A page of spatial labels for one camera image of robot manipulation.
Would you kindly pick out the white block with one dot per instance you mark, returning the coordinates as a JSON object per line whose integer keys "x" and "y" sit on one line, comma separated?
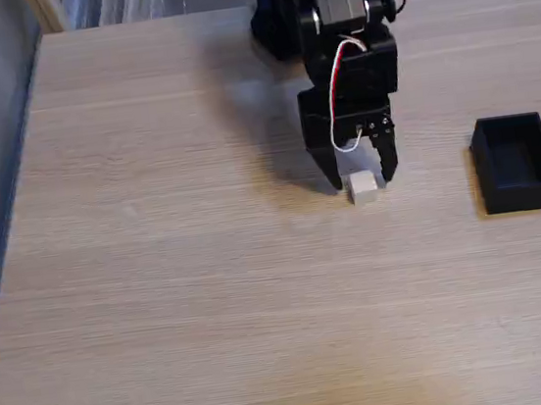
{"x": 363, "y": 187}

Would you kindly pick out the black open box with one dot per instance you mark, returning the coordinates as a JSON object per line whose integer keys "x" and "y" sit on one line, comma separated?
{"x": 515, "y": 167}

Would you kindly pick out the light wooden beam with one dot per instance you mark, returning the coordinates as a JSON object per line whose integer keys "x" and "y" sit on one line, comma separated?
{"x": 46, "y": 13}

